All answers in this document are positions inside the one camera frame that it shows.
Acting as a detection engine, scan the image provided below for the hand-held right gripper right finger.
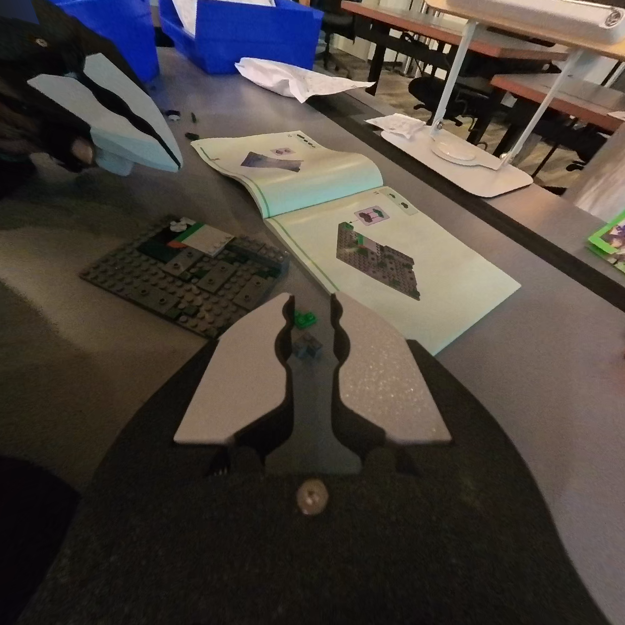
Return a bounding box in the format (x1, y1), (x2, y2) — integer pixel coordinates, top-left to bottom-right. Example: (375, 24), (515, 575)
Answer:
(331, 292), (453, 448)

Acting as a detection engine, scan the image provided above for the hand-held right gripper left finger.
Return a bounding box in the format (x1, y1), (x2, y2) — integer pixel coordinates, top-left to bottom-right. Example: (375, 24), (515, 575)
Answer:
(173, 292), (297, 447)

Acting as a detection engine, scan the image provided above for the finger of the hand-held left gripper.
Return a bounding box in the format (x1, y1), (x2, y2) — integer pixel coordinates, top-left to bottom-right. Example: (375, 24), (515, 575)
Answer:
(27, 73), (184, 177)
(84, 52), (185, 163)

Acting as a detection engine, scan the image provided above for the dark corner brick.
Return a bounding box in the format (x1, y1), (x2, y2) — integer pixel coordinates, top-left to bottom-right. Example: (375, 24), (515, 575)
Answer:
(291, 333), (324, 367)

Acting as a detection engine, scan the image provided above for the brick instruction booklet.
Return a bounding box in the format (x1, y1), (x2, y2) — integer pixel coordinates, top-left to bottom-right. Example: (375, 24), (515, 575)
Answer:
(189, 129), (523, 357)

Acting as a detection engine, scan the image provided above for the grey brick baseplate assembly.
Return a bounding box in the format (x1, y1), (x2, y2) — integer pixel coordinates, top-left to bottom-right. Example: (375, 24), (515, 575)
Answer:
(79, 214), (292, 341)

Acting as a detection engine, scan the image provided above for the grey desk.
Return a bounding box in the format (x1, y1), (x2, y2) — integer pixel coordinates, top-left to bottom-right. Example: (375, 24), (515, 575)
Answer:
(0, 45), (625, 625)
(342, 87), (625, 280)

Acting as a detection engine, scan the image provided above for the person's left hand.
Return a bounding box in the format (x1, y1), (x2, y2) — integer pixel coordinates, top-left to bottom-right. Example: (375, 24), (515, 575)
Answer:
(69, 136), (97, 165)

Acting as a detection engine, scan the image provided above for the blue plastic bin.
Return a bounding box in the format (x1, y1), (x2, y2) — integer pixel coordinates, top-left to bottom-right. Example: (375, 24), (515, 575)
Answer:
(51, 0), (160, 85)
(159, 0), (326, 75)

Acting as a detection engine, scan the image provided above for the white paper sheet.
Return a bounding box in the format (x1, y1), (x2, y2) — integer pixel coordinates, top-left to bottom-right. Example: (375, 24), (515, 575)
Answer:
(171, 0), (280, 22)

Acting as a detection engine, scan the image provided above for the crumpled white paper bag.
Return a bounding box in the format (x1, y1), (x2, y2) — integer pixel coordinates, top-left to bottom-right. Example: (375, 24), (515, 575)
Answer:
(234, 57), (378, 104)

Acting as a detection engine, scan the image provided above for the small white bag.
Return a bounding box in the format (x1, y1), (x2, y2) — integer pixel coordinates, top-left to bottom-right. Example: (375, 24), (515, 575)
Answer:
(364, 112), (427, 139)

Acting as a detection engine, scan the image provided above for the green brick set box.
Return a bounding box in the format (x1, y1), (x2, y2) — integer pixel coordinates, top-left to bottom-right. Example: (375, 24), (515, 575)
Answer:
(587, 209), (625, 275)

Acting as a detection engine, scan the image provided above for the brown top table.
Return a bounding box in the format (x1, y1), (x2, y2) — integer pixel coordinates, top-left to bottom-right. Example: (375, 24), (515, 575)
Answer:
(341, 0), (570, 85)
(490, 72), (625, 137)

